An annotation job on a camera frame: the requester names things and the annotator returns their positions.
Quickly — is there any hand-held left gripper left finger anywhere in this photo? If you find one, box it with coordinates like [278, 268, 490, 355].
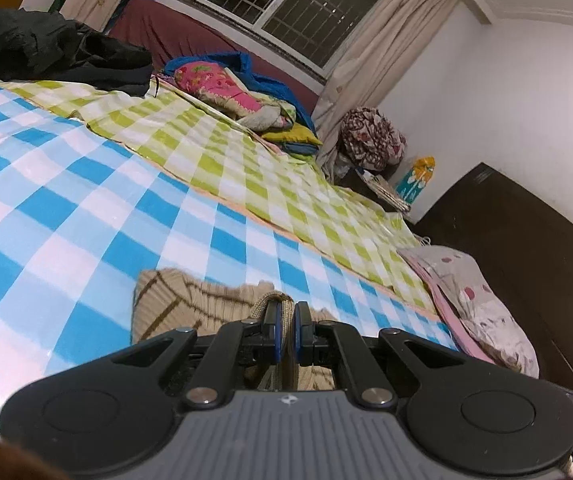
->
[111, 299, 292, 406]

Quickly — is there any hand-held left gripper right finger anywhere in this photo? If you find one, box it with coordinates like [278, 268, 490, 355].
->
[292, 301, 462, 408]

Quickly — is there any beige striped ribbed sweater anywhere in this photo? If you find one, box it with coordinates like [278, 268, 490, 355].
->
[131, 268, 339, 391]

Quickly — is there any pink cloth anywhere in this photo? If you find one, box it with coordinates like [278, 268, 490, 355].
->
[399, 250, 497, 366]

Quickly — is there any green checked sheet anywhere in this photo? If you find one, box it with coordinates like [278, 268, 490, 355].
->
[0, 77, 439, 318]

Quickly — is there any white pillow with pink dots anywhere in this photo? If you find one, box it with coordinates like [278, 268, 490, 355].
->
[399, 245, 539, 378]

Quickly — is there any stack of papers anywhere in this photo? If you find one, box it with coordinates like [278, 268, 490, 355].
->
[361, 170, 412, 213]

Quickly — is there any yellow pillow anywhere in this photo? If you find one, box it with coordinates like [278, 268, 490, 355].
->
[261, 122, 322, 147]

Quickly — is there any dark wooden headboard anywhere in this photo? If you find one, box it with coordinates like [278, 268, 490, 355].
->
[411, 162, 573, 401]

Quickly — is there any dark floral cloth bundle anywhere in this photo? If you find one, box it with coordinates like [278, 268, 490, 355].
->
[339, 106, 408, 171]

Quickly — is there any blue checked plastic sheet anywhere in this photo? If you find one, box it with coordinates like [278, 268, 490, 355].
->
[0, 71, 459, 411]

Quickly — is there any pink floral quilt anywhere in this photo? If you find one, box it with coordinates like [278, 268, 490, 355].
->
[166, 60, 297, 131]

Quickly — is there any maroon sofa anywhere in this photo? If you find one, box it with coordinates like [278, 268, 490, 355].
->
[109, 0, 327, 111]

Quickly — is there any barred window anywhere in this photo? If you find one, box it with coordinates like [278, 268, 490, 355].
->
[171, 0, 414, 71]

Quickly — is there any black jacket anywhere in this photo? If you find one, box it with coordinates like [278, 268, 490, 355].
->
[0, 8, 154, 98]

